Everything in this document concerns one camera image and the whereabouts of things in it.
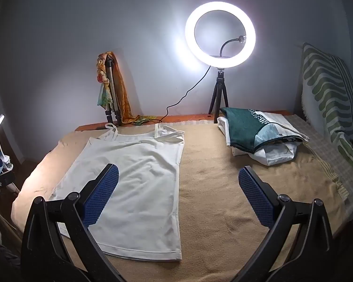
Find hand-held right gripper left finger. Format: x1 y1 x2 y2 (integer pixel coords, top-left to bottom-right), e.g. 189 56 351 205
20 163 127 282

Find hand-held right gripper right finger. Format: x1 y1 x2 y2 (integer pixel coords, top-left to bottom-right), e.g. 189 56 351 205
235 166 334 282

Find white tank top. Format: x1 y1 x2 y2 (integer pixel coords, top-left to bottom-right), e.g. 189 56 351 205
51 123 185 262

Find tan blanket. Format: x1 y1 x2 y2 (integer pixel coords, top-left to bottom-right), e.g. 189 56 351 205
11 119 349 282

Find stack of white folded cloths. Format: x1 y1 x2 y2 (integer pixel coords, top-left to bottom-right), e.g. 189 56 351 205
217 111 310 165

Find folded green cloth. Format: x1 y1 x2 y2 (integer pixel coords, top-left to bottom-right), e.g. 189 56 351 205
220 106 303 154

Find checked bedsheet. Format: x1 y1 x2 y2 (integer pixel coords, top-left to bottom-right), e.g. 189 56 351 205
282 114 353 212

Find orange patterned scarf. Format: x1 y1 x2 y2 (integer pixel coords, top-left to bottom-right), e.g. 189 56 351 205
96 51 159 125

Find folded silver tripod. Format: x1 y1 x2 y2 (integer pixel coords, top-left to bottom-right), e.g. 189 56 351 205
104 56 121 127

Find black mini tripod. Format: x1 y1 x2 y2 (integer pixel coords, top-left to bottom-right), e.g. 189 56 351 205
208 67 228 124

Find green striped pillow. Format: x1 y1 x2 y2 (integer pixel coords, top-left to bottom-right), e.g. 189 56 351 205
301 43 353 183

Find black gooseneck phone holder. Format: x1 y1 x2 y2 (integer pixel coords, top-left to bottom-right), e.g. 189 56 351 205
219 35 248 57

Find orange wooden bed frame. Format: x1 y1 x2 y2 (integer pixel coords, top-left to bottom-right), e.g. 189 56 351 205
75 112 292 132

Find white ring light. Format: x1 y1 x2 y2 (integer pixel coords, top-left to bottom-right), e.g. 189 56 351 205
185 1 256 68

